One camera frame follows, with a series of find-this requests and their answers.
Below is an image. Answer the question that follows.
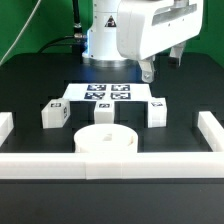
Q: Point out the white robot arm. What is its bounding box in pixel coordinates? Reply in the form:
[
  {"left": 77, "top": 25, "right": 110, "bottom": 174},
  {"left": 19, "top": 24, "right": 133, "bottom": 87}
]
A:
[{"left": 83, "top": 0, "right": 204, "bottom": 83}]

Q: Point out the white front fence wall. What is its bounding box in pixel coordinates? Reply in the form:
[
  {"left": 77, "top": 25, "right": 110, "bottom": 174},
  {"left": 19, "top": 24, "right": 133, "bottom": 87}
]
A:
[{"left": 0, "top": 152, "right": 224, "bottom": 179}]

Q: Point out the white round stool seat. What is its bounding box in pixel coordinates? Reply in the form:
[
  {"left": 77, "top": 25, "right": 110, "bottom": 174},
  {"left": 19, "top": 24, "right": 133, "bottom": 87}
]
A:
[{"left": 74, "top": 124, "right": 138, "bottom": 154}]

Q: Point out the black cable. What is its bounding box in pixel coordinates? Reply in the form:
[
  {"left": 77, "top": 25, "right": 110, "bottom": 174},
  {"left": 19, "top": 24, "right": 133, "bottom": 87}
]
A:
[{"left": 38, "top": 0, "right": 88, "bottom": 54}]

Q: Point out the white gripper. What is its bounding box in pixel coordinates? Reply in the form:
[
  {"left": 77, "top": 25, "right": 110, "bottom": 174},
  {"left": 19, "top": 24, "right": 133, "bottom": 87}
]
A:
[{"left": 116, "top": 0, "right": 203, "bottom": 83}]

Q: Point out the white fence wall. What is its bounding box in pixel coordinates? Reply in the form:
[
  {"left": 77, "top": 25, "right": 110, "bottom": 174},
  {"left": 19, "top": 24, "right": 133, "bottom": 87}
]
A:
[
  {"left": 197, "top": 111, "right": 224, "bottom": 153},
  {"left": 0, "top": 112, "right": 14, "bottom": 147},
  {"left": 0, "top": 152, "right": 224, "bottom": 179}
]

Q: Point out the white right fence wall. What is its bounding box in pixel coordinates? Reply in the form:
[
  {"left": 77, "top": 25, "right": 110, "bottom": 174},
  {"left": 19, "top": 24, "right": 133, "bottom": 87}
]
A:
[{"left": 197, "top": 111, "right": 224, "bottom": 153}]

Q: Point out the white marker sheet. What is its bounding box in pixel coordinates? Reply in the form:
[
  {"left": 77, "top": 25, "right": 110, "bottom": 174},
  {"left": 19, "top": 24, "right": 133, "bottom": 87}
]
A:
[{"left": 63, "top": 83, "right": 152, "bottom": 101}]

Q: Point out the white left fence wall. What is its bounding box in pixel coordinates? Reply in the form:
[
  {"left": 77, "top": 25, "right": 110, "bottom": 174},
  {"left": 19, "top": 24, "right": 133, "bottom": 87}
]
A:
[{"left": 0, "top": 112, "right": 14, "bottom": 147}]

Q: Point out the grey thin cable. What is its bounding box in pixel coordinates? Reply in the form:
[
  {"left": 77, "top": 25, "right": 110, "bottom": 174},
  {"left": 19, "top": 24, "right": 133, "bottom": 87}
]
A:
[{"left": 0, "top": 0, "right": 43, "bottom": 66}]

